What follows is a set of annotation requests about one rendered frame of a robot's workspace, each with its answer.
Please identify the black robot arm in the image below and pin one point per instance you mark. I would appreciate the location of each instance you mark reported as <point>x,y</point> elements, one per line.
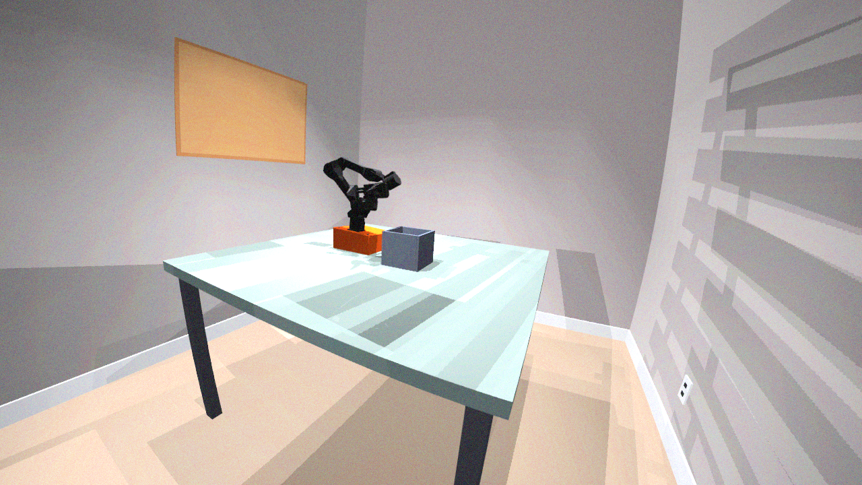
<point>360,208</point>

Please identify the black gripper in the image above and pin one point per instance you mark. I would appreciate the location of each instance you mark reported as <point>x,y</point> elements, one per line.
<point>380,190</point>

